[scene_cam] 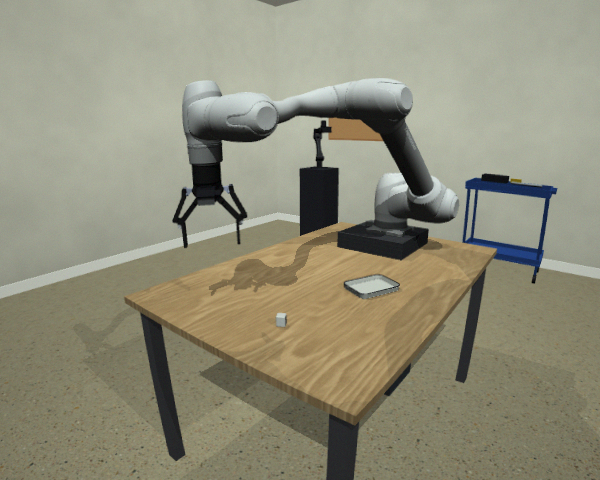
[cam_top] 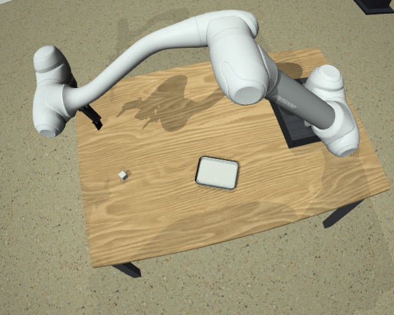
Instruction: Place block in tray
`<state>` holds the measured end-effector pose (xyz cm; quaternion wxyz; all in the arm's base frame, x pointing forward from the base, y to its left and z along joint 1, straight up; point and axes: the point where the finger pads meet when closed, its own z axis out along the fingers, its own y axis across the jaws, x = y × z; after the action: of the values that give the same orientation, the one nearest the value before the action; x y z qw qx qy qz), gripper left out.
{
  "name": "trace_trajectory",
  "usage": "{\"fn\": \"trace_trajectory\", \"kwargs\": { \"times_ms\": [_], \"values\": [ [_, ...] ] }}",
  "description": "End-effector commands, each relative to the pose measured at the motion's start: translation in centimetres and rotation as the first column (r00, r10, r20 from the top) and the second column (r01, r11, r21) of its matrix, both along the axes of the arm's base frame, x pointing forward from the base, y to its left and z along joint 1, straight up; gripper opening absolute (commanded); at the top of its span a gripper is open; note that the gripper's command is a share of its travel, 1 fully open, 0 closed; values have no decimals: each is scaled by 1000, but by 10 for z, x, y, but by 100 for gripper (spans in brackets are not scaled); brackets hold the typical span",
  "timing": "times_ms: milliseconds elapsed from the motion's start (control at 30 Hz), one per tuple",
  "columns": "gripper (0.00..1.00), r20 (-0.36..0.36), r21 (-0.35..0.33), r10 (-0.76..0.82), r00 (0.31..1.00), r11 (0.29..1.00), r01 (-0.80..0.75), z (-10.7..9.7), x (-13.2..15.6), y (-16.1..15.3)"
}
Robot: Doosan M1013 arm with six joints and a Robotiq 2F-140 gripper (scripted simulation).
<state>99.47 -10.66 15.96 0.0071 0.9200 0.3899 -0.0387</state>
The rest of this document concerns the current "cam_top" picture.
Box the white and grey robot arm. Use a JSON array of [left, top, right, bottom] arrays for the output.
[[33, 10, 360, 158]]

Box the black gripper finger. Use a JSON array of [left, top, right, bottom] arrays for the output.
[[79, 105, 103, 130]]

